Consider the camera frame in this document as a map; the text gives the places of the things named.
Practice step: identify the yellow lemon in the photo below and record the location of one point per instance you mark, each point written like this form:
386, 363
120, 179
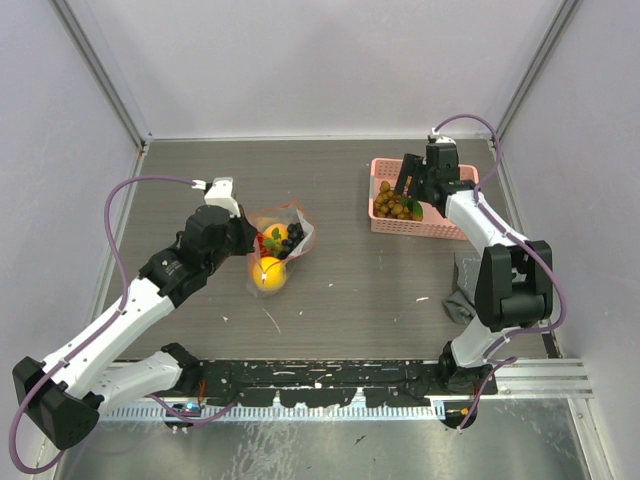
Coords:
269, 274

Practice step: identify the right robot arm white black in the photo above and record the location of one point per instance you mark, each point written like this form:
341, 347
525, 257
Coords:
514, 289

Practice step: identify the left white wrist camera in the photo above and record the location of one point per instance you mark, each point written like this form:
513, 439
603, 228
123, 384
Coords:
221, 193

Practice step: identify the pink plastic basket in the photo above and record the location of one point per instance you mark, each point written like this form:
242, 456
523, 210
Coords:
432, 223

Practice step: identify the orange fruit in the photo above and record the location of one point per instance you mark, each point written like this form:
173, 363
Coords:
277, 231

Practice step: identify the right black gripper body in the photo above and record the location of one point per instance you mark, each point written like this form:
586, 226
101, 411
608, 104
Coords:
425, 179

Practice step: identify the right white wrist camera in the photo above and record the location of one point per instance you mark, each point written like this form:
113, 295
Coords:
435, 137

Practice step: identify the dark grapes with leaves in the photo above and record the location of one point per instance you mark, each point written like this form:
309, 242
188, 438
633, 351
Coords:
296, 235

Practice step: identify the grey slotted cable duct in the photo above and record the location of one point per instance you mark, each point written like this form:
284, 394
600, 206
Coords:
357, 411

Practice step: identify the clear zip bag orange zipper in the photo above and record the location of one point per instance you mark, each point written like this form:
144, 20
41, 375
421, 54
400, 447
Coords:
290, 212

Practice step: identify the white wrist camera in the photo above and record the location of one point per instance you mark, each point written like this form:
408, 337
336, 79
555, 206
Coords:
435, 137
221, 193

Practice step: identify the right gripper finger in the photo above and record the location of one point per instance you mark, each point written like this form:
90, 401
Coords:
411, 163
417, 189

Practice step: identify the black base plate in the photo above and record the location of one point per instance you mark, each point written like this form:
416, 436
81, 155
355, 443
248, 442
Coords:
314, 384

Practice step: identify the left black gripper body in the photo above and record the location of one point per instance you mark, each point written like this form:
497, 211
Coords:
237, 242

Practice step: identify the grey cloth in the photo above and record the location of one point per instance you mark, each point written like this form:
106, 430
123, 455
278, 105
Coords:
460, 304

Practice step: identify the red cherries green leaves sprig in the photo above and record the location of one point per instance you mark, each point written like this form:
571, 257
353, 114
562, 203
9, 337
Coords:
268, 247

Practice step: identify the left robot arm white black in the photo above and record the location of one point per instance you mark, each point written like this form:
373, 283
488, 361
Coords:
66, 394

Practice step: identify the brown longan bunch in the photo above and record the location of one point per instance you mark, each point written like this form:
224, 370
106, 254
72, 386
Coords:
388, 204

